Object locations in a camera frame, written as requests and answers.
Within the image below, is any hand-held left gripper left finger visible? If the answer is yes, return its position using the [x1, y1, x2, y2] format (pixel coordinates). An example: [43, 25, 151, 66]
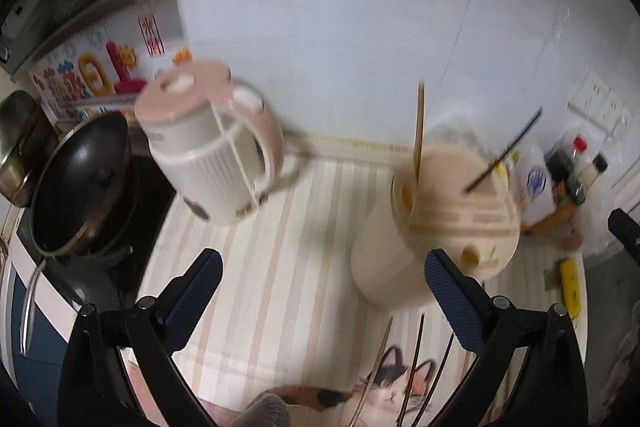
[57, 248, 224, 427]

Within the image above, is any grey fuzzy cloth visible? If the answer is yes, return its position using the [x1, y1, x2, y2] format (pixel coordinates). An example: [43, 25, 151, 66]
[240, 392, 292, 427]

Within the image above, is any orange packet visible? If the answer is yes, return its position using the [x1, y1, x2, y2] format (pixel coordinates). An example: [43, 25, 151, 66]
[542, 201, 582, 234]

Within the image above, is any light wooden chopstick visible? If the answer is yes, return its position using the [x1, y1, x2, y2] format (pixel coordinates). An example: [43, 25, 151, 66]
[350, 316, 395, 427]
[412, 80, 427, 190]

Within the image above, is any blue cabinet front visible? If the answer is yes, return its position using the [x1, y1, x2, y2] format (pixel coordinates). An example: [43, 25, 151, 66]
[10, 267, 76, 408]

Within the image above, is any colourful wall sticker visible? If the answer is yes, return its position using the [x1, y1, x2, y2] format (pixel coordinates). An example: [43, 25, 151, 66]
[30, 12, 196, 122]

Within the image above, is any pink and white electric kettle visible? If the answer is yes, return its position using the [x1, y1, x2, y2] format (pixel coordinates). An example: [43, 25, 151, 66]
[134, 58, 306, 224]

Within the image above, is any yellow plastic kitchen tool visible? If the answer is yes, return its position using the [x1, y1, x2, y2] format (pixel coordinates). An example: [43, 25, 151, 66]
[558, 258, 583, 320]

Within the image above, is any white wall socket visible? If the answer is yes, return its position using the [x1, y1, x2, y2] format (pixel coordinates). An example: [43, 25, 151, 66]
[567, 69, 633, 138]

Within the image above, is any brown chopstick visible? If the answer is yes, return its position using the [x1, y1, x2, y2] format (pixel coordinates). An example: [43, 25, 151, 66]
[417, 336, 456, 427]

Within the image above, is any steel pot with lid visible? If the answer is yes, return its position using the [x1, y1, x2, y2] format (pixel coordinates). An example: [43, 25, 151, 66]
[0, 89, 61, 208]

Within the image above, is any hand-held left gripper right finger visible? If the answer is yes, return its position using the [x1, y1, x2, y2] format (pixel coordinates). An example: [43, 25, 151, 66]
[424, 248, 588, 427]

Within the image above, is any dark chopstick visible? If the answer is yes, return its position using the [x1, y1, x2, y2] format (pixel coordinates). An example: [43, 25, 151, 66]
[465, 107, 544, 194]
[399, 313, 426, 427]

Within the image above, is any dark sauce bottle red cap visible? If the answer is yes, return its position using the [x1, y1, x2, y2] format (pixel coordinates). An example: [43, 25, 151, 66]
[547, 136, 588, 188]

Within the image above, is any sauce bottle black cap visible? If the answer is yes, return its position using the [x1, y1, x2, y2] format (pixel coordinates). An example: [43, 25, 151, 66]
[570, 153, 610, 205]

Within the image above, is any translucent white plastic jug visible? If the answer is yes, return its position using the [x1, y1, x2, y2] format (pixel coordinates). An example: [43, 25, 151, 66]
[510, 142, 558, 230]

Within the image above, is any beige chopstick holder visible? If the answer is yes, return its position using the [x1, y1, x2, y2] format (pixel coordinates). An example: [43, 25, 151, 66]
[350, 144, 522, 310]

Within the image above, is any black wok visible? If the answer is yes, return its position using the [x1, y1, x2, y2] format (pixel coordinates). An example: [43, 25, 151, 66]
[21, 111, 141, 355]

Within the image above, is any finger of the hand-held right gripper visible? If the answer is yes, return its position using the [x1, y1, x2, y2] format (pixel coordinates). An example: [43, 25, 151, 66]
[607, 208, 640, 265]

